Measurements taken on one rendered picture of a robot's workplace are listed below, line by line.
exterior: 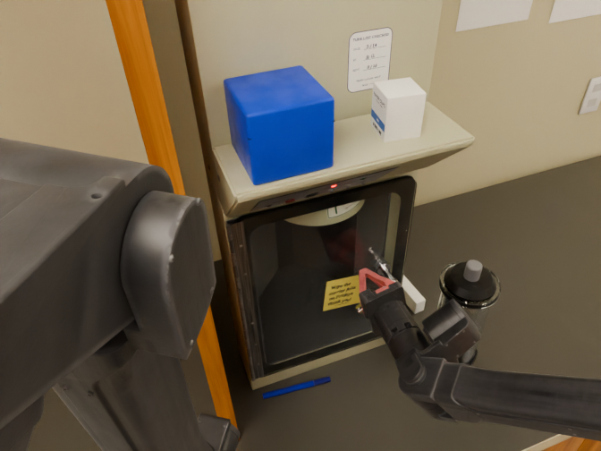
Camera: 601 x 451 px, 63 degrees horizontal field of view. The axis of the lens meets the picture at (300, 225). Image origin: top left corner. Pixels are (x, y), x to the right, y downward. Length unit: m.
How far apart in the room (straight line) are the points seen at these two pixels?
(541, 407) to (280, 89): 0.45
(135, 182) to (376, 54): 0.54
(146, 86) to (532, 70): 1.20
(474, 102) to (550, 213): 0.39
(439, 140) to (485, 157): 0.93
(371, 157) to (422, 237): 0.79
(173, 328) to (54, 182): 0.06
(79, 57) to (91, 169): 0.87
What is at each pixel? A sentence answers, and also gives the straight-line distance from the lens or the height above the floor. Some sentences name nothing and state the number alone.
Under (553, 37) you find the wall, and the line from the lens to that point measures 1.53.
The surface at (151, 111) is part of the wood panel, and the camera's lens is 0.52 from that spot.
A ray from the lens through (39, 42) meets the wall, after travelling 1.04.
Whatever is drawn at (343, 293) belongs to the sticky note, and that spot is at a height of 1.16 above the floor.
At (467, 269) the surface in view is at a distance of 0.93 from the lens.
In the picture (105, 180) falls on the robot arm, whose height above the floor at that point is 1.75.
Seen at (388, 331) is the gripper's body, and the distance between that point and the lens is 0.78.
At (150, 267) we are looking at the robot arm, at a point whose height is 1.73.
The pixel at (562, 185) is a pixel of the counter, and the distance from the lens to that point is 1.70.
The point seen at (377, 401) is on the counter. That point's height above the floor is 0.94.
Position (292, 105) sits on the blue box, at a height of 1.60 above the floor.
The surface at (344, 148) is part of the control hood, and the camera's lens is 0.63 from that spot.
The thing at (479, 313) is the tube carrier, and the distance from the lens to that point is 0.97.
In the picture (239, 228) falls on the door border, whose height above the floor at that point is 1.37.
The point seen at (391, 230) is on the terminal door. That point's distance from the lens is 0.85.
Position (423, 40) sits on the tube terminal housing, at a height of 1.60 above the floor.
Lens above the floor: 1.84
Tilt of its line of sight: 40 degrees down
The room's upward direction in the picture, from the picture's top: 2 degrees counter-clockwise
